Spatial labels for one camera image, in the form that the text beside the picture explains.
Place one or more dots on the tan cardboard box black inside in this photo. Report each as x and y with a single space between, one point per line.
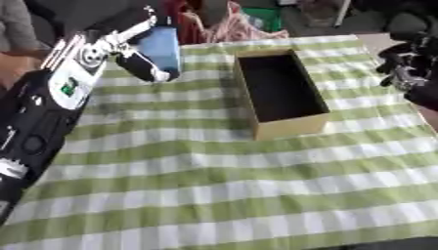
280 91

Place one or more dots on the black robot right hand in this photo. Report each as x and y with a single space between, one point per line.
407 65

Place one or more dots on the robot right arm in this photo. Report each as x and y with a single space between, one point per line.
424 95

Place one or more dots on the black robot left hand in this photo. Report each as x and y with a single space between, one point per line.
137 63

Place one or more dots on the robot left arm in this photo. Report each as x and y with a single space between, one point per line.
40 107

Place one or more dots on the green crate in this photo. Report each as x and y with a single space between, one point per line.
263 17

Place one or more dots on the blue rectangular block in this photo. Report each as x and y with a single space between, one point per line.
161 49

